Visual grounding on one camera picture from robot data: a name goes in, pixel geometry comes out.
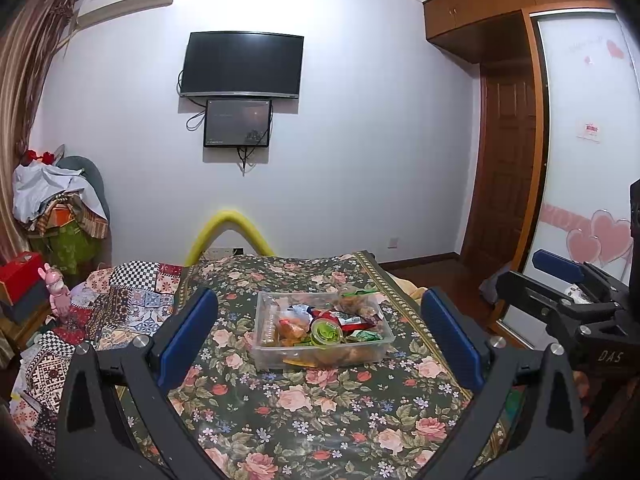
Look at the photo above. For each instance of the white plastic bag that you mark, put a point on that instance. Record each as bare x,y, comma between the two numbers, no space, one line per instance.
577,294

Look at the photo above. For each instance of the white air conditioner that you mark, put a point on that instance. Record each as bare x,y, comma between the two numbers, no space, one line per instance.
125,5

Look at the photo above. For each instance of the green jelly cup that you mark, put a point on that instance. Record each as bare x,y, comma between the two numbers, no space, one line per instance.
326,331

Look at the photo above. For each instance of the brown curtain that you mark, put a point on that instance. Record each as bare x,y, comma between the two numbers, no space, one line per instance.
25,85

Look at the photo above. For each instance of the patchwork blanket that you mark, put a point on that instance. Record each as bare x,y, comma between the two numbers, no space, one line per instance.
125,300

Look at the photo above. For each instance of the floral tablecloth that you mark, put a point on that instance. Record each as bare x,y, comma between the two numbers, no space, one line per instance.
300,410

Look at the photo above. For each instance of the grey chair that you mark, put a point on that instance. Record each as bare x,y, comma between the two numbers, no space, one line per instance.
92,175

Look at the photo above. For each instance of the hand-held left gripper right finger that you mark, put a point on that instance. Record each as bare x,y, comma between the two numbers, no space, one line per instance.
450,335

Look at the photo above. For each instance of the pile of clothes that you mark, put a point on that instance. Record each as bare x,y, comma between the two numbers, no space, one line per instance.
60,210

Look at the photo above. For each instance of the black wall television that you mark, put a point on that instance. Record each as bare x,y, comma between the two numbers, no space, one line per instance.
242,62

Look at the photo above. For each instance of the nut cookie packet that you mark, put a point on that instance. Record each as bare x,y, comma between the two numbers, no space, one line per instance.
352,302

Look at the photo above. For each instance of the grey cloth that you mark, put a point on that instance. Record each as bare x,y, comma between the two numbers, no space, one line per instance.
490,290

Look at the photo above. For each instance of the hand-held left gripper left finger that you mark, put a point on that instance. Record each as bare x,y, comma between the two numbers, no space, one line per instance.
190,335

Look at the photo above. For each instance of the red artificial flowers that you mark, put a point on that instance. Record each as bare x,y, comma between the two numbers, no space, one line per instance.
37,156

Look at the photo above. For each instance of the white power strip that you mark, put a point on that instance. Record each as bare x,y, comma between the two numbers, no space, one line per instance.
225,252

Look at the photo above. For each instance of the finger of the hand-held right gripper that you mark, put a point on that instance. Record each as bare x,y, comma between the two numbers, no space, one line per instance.
530,292
557,264

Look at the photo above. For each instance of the brown wooden door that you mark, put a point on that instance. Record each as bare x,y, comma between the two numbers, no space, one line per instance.
505,160

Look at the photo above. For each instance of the clear plastic container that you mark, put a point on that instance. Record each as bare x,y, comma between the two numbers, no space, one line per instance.
262,360

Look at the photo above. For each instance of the white wall socket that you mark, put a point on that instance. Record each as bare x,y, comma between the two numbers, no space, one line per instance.
393,242

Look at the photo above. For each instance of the white wardrobe sliding door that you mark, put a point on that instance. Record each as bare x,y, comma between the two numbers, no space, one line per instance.
575,85

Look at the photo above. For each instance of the pink doll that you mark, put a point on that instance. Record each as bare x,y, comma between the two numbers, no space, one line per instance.
56,290

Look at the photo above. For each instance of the red box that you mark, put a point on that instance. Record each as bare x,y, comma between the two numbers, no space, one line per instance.
20,272

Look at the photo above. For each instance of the yellow foam tube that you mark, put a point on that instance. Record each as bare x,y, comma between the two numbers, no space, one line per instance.
227,216

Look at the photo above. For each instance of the grey box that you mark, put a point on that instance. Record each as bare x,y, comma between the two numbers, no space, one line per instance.
25,307

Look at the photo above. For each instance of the small black monitor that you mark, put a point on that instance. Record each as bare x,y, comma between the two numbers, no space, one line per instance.
237,122

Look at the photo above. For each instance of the beige cushion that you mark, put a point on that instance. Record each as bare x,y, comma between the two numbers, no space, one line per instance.
407,290

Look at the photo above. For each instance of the green snack packet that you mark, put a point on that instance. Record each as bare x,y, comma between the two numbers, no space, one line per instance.
362,336

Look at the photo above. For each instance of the orange snack packet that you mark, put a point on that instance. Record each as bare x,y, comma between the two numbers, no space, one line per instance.
292,330

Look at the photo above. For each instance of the wooden overhead cabinet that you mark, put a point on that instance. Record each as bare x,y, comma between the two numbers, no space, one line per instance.
475,15

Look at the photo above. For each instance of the red snack packet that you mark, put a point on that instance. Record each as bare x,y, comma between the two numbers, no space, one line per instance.
340,319

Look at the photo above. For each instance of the breadstick snack packet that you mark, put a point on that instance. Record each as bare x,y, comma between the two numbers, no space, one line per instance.
270,327

